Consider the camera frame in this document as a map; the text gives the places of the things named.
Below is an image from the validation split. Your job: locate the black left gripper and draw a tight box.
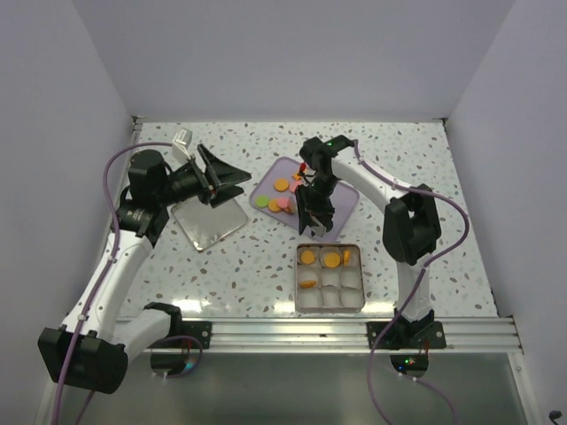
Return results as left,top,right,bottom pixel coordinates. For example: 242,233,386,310
156,144,250,208

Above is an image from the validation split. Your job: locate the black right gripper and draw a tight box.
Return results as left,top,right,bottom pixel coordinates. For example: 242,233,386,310
296,174,340,236

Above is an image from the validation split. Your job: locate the orange round cookie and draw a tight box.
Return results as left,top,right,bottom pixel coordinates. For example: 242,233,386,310
274,178,290,192
268,199,281,213
322,251,342,268

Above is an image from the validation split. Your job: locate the square cookie tin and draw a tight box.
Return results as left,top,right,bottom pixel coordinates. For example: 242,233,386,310
294,243,366,314

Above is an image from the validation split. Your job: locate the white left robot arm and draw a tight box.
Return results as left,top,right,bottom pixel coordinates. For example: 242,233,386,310
38,143,252,394

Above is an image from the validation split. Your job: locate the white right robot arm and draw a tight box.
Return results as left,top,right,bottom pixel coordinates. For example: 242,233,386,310
295,135,441,348

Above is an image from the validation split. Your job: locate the pink round cookie lower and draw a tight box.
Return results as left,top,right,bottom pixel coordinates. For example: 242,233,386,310
276,197,291,210

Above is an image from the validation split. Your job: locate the silver tin lid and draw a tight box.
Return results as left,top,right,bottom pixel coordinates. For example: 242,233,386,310
171,198,248,252

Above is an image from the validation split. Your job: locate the green round cookie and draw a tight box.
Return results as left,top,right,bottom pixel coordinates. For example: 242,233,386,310
254,195,270,208

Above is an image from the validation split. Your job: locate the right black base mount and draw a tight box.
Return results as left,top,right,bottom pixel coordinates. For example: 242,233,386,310
376,318,447,351

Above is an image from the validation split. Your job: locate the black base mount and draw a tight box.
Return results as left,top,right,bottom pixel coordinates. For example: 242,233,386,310
376,318,447,351
159,321,213,350

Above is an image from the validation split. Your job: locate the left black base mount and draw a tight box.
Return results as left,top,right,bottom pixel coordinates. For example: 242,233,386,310
159,321,213,350

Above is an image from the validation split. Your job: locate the aluminium mounting rail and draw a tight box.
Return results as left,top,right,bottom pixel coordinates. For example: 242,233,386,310
183,317,523,354

